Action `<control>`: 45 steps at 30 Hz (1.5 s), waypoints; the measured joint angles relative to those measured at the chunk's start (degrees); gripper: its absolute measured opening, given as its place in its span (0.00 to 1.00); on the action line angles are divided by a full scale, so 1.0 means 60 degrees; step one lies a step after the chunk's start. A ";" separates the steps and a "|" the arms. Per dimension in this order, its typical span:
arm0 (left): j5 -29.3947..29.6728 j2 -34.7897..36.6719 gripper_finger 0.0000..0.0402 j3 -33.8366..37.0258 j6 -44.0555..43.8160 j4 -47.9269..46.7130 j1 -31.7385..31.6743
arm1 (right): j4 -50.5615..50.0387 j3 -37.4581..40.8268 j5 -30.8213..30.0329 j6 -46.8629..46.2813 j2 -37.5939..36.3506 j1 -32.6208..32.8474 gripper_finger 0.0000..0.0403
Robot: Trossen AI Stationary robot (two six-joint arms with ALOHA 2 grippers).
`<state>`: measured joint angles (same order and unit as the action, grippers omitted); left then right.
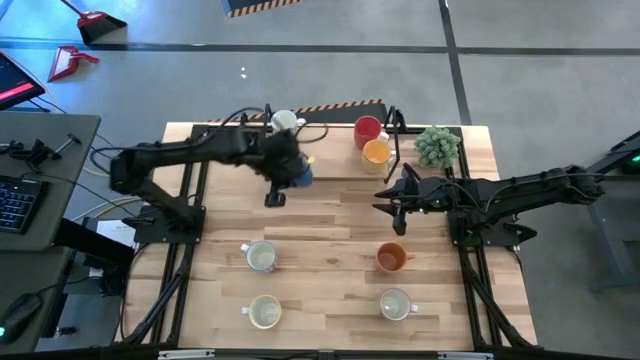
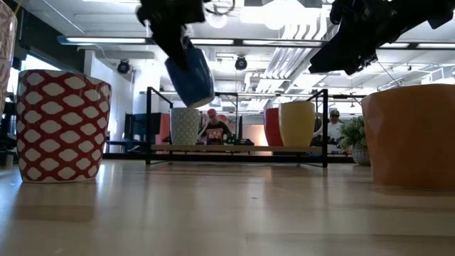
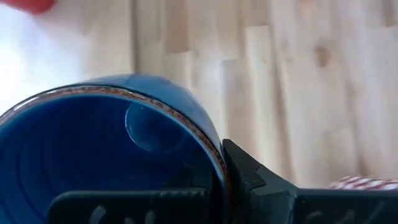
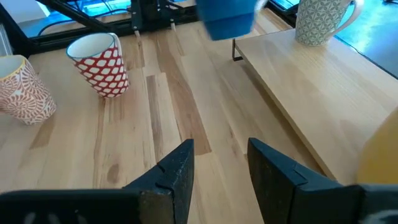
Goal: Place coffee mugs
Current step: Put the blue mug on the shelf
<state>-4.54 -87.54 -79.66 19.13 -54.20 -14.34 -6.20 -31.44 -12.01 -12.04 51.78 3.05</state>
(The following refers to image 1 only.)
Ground black device green light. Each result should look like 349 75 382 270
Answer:
607 130 640 176

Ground silver aluminium extrusion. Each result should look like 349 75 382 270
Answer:
157 348 216 360
437 350 496 360

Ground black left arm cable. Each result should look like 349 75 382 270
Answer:
199 105 330 146

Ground black backlit keyboard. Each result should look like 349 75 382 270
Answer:
0 173 50 236

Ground blue mug white handle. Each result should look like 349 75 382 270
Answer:
293 163 315 189

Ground white paper sheet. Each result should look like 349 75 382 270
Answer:
94 219 139 249

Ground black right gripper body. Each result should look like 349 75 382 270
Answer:
404 179 451 215

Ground dark grey desk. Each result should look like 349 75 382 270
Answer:
0 244 76 357

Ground red lattice mug blue rim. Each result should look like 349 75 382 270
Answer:
239 240 279 274

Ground wooden rack black metal legs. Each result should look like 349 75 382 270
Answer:
258 103 407 185

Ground black computer mouse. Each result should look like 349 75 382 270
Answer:
0 292 44 346

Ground yellow ceramic mug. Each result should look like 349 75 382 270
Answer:
360 138 397 175

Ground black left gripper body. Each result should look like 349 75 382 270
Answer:
254 130 309 189

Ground orange floral mug yellow rim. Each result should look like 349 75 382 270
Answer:
240 294 283 330

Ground black clamp mount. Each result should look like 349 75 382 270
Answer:
0 132 84 174

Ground red mug white handle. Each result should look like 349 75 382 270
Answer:
353 115 390 151

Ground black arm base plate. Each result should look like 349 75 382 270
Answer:
447 207 539 249
133 207 207 246

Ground grey metal stand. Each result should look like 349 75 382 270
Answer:
549 128 640 294

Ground hazard striped cable ramp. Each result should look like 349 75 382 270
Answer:
207 97 389 125
221 0 305 20

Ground black aluminium station frame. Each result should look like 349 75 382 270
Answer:
114 122 541 360

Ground green artificial succulent plant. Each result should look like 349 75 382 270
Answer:
413 126 462 170

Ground grey diamond mug red rim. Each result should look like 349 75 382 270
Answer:
378 287 419 322

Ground orange ceramic mug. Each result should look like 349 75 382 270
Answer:
375 241 416 275

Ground green patterned white mug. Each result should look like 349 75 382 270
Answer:
270 109 307 134

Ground black computer monitor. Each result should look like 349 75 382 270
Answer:
0 49 47 112

